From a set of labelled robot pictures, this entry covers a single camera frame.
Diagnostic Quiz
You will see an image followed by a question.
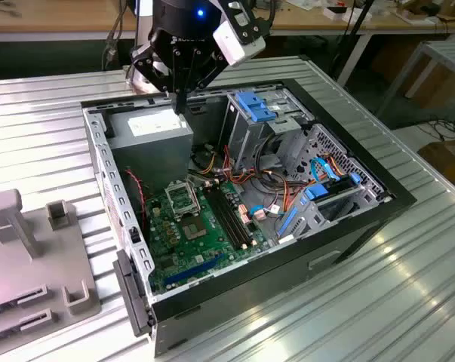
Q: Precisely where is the orange red wire bundle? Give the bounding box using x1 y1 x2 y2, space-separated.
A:
219 145 311 216

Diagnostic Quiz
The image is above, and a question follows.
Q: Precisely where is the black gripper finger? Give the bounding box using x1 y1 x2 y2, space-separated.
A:
181 56 228 114
131 44 182 114

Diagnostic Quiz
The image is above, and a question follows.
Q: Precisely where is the long wooden desk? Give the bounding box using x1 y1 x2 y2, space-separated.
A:
0 0 455 87

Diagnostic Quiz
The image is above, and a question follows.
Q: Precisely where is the grey hard disk cage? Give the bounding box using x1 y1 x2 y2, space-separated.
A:
276 171 389 246

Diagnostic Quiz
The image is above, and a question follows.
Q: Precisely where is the green motherboard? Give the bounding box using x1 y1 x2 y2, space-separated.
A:
143 176 278 297

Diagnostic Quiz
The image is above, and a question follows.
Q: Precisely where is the CPU socket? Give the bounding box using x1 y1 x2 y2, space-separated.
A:
177 213 211 244

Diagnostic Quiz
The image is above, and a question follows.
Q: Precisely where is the grey power supply unit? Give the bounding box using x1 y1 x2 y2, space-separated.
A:
106 105 195 193

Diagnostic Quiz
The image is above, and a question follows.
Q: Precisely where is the metal socket cover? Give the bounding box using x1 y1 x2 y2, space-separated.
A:
163 180 202 222

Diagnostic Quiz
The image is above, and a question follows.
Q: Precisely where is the blue plastic drive bracket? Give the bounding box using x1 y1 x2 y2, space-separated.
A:
234 90 279 124
303 182 331 201

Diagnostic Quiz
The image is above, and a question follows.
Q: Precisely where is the red black fan wire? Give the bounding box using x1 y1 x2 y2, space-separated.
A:
124 168 149 231

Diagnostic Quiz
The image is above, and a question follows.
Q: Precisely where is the blue expansion slot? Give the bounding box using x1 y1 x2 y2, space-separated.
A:
162 253 226 287

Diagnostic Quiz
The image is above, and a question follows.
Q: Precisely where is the grey optical drive cage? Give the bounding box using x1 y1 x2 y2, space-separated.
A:
218 87 315 163

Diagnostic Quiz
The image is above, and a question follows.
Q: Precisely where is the brown cardboard box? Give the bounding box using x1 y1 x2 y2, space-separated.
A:
417 138 455 186
407 63 455 110

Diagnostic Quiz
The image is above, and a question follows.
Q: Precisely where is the black tripod stand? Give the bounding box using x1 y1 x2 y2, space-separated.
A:
330 0 375 78

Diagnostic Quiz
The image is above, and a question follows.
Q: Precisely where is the black round cable bundle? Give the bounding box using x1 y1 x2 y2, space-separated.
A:
249 131 288 189

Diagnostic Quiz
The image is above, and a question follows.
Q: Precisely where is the grey metal slat table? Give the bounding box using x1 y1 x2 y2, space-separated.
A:
376 39 455 125

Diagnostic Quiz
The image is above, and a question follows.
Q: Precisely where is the black PC case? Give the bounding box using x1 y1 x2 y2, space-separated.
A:
79 77 418 358

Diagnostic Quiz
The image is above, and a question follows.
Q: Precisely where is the metal locking lever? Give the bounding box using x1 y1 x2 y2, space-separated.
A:
191 175 206 213

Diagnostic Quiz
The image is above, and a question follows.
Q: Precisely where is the yellow black wire bundle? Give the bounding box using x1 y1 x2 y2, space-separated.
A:
189 143 223 178

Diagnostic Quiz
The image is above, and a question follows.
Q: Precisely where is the grey parts rack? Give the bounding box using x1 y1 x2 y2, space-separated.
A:
0 188 103 346

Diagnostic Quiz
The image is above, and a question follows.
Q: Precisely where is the blue plastic rail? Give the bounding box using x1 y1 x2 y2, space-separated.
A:
277 208 300 238

